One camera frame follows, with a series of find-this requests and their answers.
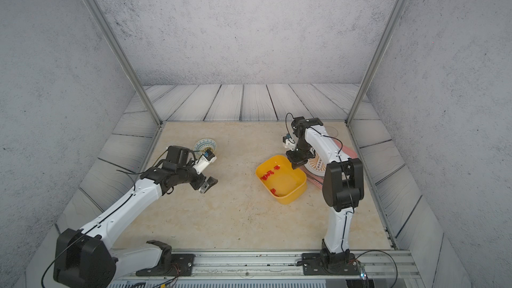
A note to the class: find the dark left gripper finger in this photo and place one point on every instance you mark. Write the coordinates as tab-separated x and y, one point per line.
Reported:
209	183
202	189

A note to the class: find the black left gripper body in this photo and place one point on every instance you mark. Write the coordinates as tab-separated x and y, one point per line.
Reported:
196	180

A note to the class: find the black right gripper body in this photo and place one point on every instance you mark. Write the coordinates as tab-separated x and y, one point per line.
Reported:
302	152

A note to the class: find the yellow plastic storage box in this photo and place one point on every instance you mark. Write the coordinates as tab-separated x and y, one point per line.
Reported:
289	183

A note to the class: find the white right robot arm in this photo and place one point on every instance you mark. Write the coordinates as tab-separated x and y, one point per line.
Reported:
342	186

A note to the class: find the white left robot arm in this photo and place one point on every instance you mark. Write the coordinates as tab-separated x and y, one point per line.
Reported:
87	258

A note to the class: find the round printed white plate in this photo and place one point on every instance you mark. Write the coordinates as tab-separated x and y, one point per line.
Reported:
316	166

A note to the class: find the small patterned bowl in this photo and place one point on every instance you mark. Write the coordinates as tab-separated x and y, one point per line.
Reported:
205	144

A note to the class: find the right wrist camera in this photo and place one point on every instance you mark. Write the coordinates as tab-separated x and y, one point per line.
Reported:
288	141

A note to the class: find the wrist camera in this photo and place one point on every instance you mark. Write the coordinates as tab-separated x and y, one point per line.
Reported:
288	141
204	161

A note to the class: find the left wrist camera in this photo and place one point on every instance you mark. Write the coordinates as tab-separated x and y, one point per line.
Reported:
204	161

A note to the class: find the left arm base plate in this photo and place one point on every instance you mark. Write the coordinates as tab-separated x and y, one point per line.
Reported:
170	265

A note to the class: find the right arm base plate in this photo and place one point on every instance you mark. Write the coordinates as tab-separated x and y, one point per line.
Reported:
320	264

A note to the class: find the aluminium front rail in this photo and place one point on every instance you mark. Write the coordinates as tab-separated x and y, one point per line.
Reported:
394	268

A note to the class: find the aluminium corner post right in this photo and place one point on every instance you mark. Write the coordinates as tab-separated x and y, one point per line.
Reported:
391	24

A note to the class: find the aluminium corner post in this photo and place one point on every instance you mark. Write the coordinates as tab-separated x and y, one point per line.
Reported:
114	44
391	24

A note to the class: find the aluminium corner post left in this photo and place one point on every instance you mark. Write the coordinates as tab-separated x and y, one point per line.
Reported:
114	44

